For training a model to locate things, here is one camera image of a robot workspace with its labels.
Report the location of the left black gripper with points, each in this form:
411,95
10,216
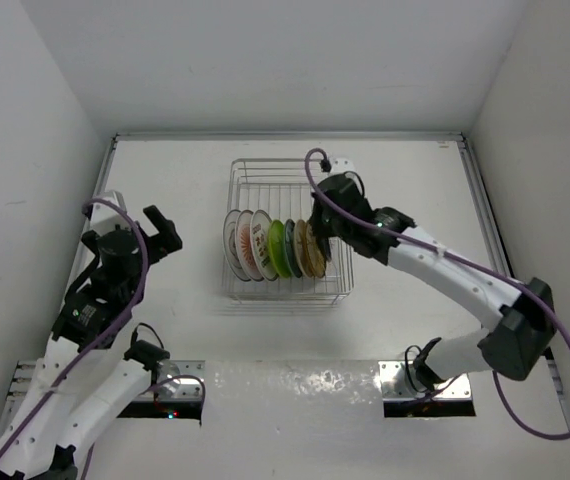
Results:
166,241

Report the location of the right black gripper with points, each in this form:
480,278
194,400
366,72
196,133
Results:
320,228

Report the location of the beige cream plate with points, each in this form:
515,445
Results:
300,249

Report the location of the yellow gold patterned plate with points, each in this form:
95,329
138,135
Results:
315,255

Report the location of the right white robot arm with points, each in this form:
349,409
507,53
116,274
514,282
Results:
514,331

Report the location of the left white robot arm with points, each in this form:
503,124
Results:
62,414

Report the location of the dark grey blue plate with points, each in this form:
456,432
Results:
289,249

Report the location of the green plate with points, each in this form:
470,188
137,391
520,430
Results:
276,249

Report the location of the white plate colourful print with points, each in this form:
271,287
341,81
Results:
259,227

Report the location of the white plate dark pattern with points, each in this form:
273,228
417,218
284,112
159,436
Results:
229,245

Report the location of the white plate orange flower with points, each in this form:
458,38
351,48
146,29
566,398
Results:
244,246

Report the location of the metal wire dish rack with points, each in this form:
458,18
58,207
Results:
280,188

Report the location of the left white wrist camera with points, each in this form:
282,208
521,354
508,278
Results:
103,219

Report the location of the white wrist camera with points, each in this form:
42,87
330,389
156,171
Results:
103,219
340,165

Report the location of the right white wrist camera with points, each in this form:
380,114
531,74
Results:
340,165

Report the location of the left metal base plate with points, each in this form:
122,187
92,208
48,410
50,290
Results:
179,380

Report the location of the metal base plate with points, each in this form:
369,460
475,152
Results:
179,380
395,388

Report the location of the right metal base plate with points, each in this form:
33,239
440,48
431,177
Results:
395,388

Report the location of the aluminium table frame rail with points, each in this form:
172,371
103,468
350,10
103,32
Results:
292,388

